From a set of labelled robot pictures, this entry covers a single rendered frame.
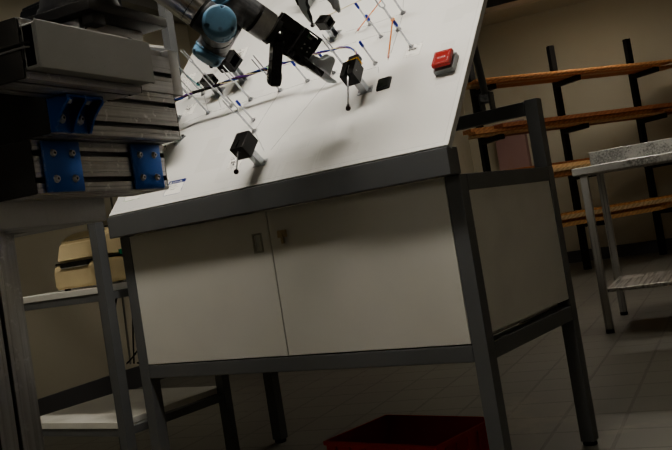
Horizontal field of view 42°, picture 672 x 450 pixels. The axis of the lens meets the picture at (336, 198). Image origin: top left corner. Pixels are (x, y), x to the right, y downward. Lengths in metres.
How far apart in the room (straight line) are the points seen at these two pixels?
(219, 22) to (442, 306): 0.84
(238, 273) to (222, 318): 0.15
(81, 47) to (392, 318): 1.14
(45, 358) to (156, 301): 2.15
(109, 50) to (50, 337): 3.52
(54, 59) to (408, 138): 1.05
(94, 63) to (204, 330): 1.35
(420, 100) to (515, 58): 7.46
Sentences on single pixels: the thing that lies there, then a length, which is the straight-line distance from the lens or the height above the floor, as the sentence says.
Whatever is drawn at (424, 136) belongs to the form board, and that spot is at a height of 0.90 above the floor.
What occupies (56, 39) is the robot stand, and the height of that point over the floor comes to 1.05.
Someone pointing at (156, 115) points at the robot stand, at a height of 0.98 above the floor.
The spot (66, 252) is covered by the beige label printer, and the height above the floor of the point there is 0.78.
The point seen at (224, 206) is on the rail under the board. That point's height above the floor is 0.83.
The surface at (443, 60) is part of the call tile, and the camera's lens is 2.23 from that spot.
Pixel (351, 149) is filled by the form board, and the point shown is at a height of 0.91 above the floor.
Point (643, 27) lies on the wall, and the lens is 9.48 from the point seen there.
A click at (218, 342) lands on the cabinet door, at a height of 0.45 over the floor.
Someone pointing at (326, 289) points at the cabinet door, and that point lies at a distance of 2.30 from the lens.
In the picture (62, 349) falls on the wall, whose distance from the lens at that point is 4.91.
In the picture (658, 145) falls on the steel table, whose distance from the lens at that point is 5.16.
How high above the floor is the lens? 0.71
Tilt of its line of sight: 2 degrees up
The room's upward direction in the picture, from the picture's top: 9 degrees counter-clockwise
